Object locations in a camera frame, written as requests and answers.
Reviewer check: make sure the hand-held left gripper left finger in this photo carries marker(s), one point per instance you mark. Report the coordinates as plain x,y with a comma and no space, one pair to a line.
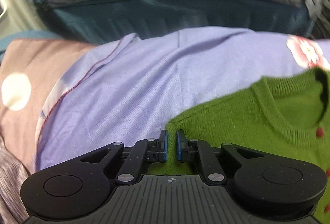
165,148

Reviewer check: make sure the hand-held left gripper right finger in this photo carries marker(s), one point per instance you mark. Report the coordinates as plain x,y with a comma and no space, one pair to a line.
178,148

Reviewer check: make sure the green knit sweater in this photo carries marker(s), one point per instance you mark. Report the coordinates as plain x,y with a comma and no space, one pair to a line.
232,115

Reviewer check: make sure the purple bed sheet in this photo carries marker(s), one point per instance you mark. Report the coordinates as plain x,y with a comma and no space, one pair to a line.
141,79

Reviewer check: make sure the pink pillow with white dot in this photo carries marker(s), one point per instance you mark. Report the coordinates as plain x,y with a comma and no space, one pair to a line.
38,59

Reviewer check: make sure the mauve striped cloth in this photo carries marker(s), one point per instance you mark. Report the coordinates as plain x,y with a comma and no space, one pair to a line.
10,175

